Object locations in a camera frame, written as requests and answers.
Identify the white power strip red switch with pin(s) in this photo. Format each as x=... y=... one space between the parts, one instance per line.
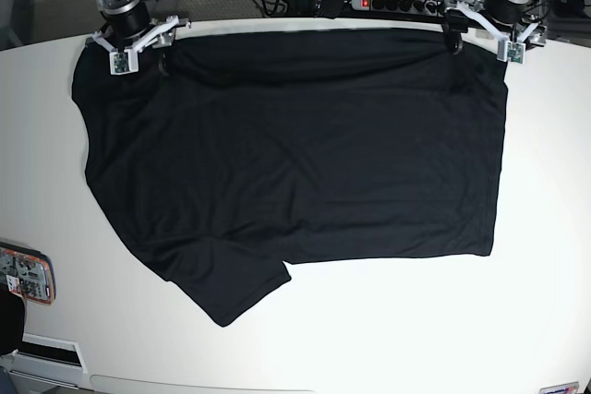
x=413 y=7

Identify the white device at table edge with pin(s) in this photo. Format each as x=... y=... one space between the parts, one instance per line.
x=48 y=360

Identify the orange clear parts box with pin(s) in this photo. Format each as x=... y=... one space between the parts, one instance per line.
x=28 y=273

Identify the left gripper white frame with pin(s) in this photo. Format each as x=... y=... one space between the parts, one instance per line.
x=460 y=15

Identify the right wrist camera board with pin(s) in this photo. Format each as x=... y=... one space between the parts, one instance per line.
x=123 y=63

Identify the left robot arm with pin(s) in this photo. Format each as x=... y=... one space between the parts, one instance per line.
x=508 y=11

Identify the black T-shirt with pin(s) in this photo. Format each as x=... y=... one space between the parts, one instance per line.
x=263 y=150

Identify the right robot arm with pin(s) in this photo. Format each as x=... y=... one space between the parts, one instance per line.
x=137 y=9

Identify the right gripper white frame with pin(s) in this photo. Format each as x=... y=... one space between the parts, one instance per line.
x=124 y=33

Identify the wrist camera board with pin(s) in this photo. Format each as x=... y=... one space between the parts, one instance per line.
x=123 y=63
x=511 y=52

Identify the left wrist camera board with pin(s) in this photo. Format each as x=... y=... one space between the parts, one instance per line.
x=511 y=52

